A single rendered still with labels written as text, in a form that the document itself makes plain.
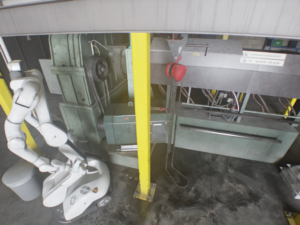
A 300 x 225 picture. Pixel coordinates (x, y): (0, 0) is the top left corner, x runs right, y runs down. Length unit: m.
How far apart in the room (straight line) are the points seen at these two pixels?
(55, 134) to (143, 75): 0.80
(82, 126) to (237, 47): 2.18
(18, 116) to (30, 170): 1.16
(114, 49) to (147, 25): 1.17
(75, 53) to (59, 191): 1.42
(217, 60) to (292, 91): 0.95
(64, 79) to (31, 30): 0.73
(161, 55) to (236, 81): 0.95
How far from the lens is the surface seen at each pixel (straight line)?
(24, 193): 2.25
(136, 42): 0.96
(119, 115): 1.61
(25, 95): 1.01
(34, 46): 6.36
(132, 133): 1.75
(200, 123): 2.17
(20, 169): 2.21
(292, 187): 2.63
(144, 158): 1.44
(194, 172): 2.22
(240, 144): 2.48
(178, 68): 1.36
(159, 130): 1.74
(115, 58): 2.05
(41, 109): 1.26
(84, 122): 2.15
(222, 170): 2.37
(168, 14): 0.96
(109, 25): 1.08
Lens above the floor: 1.72
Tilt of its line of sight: 31 degrees down
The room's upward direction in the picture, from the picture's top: straight up
